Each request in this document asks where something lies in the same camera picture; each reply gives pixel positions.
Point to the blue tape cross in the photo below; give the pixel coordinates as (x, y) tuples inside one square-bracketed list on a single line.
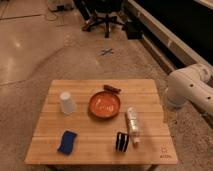
[(107, 51)]

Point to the blue sponge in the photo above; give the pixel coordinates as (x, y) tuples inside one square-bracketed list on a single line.
[(67, 142)]

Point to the black box on floor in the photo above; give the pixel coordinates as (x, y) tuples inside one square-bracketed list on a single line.
[(133, 30)]

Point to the orange round plate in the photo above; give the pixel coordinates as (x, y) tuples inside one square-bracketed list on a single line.
[(104, 104)]

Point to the white device on floor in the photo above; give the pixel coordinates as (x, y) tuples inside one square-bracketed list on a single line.
[(60, 5)]

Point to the wooden table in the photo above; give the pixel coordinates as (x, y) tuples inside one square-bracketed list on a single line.
[(95, 141)]

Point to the black white striped eraser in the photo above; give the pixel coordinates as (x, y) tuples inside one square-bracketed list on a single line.
[(122, 141)]

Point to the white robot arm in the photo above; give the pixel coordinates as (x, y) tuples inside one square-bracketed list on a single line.
[(189, 84)]

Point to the black office chair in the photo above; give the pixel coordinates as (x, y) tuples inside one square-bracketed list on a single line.
[(102, 14)]

